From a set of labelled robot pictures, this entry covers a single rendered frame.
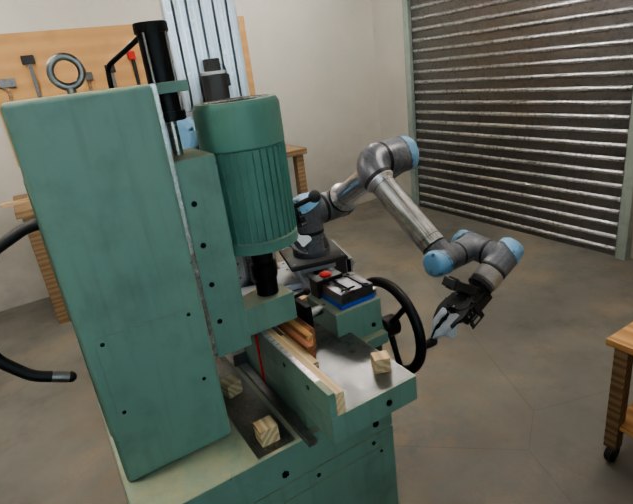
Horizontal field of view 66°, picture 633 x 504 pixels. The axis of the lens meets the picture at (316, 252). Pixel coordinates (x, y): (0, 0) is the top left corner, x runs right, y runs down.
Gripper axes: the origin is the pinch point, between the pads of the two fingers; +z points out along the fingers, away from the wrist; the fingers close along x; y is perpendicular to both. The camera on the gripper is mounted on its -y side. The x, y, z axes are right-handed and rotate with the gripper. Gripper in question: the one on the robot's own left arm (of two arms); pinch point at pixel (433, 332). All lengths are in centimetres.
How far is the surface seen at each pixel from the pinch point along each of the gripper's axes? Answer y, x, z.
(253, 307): -42, 8, 29
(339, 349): -22.5, -1.1, 21.9
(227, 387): -29, 12, 46
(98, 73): -76, 342, -29
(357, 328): -18.6, 3.3, 14.6
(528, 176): 155, 158, -202
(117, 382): -56, 0, 56
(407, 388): -18.7, -19.7, 19.4
